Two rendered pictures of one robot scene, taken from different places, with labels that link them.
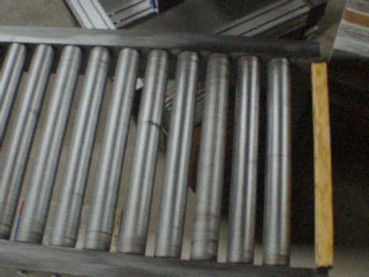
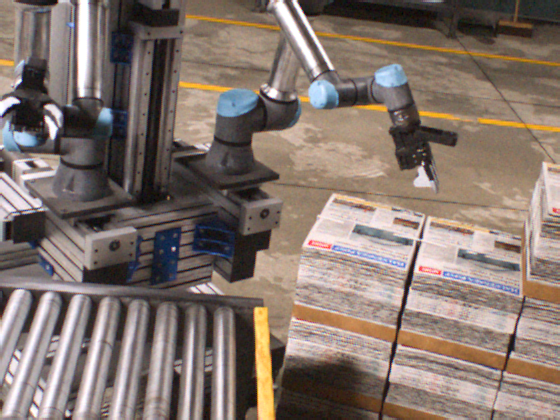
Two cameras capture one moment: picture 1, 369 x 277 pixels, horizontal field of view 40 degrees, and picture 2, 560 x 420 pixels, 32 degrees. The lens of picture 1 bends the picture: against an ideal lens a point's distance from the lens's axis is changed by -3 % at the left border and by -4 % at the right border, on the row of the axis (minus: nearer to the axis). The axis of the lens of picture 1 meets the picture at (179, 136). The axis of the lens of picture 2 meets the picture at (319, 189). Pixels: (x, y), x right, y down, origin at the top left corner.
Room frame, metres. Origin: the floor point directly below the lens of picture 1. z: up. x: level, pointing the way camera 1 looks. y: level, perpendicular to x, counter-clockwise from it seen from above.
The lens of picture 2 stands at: (-1.21, 0.20, 1.96)
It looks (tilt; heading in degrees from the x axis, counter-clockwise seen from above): 24 degrees down; 342
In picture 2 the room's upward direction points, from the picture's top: 10 degrees clockwise
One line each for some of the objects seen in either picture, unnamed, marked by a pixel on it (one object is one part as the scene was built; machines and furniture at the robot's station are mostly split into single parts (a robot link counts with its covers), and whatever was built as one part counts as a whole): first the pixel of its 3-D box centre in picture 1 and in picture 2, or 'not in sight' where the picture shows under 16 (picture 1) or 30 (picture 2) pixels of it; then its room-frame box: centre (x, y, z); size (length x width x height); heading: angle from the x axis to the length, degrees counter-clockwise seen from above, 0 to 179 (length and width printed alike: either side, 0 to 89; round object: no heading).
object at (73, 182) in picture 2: not in sight; (81, 173); (1.23, 0.09, 0.87); 0.15 x 0.15 x 0.10
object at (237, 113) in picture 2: not in sight; (238, 114); (1.45, -0.36, 0.98); 0.13 x 0.12 x 0.14; 113
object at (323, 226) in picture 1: (323, 156); (264, 364); (0.42, -0.27, 0.81); 0.43 x 0.03 x 0.02; 171
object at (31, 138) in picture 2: not in sight; (38, 121); (0.96, 0.21, 1.12); 0.11 x 0.08 x 0.11; 90
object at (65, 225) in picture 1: (82, 141); (33, 357); (0.51, 0.19, 0.77); 0.47 x 0.05 x 0.05; 171
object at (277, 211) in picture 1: (278, 156); (223, 372); (0.44, -0.19, 0.77); 0.47 x 0.05 x 0.05; 171
